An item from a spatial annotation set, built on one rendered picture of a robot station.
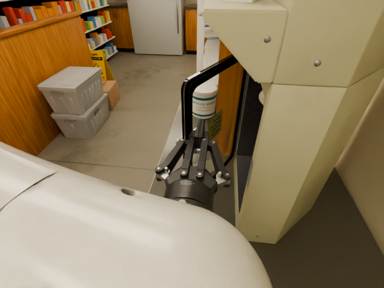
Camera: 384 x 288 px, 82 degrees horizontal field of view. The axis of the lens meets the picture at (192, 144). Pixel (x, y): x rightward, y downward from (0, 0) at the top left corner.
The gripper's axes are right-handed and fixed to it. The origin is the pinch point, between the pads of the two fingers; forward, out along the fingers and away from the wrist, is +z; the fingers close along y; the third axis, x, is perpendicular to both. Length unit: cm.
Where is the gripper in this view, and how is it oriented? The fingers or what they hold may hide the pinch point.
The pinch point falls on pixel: (199, 132)
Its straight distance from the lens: 46.9
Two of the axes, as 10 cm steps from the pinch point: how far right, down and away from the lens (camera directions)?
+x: 0.0, 7.9, 6.2
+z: 1.2, -6.1, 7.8
